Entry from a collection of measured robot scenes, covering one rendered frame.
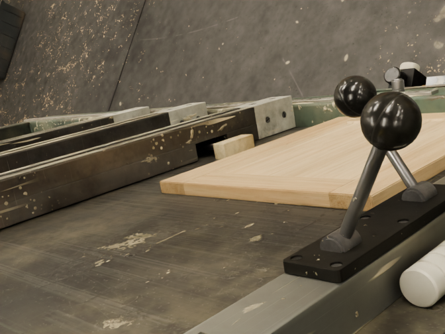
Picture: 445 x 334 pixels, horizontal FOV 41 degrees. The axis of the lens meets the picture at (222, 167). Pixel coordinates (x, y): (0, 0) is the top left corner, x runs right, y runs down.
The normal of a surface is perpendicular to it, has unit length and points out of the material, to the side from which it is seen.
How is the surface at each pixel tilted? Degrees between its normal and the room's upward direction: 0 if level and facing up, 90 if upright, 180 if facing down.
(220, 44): 0
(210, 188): 30
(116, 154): 90
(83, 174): 90
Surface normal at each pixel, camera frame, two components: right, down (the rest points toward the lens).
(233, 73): -0.69, -0.26
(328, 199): -0.69, 0.26
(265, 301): -0.17, -0.97
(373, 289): 0.69, 0.03
